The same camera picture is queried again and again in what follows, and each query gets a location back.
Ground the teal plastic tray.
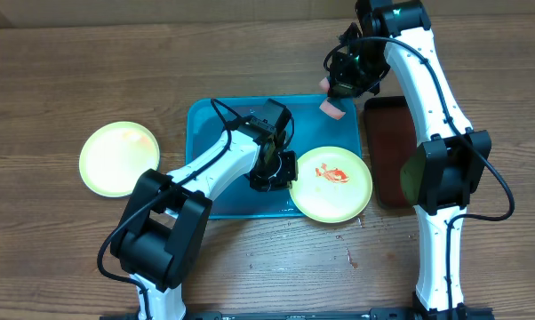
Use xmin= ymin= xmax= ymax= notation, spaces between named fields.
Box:
xmin=185 ymin=94 xmax=362 ymax=220

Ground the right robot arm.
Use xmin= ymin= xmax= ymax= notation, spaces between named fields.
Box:
xmin=323 ymin=1 xmax=494 ymax=319

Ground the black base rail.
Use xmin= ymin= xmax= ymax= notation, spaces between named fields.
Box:
xmin=99 ymin=308 xmax=495 ymax=320

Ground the red grey sponge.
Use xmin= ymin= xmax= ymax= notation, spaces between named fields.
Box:
xmin=319 ymin=77 xmax=345 ymax=120

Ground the green plate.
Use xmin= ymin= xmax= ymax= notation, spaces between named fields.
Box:
xmin=290 ymin=147 xmax=372 ymax=223
xmin=78 ymin=121 xmax=160 ymax=198

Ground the black rectangular tray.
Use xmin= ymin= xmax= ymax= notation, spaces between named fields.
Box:
xmin=362 ymin=96 xmax=417 ymax=209

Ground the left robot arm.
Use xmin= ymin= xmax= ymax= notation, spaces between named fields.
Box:
xmin=97 ymin=99 xmax=298 ymax=319

